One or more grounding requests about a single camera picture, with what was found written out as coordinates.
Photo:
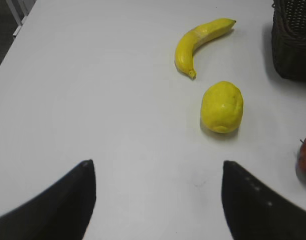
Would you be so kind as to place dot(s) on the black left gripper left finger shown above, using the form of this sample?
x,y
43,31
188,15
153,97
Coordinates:
x,y
61,212

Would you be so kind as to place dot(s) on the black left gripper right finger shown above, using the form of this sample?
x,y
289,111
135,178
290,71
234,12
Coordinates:
x,y
253,211

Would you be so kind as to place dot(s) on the yellow mango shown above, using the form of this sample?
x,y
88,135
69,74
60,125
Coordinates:
x,y
222,108

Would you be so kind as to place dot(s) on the black wicker basket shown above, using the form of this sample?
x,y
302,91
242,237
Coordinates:
x,y
289,39

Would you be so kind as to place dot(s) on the yellow banana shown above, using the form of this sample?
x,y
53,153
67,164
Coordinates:
x,y
194,39

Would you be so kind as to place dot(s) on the white table leg frame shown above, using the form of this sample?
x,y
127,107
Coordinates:
x,y
20,10

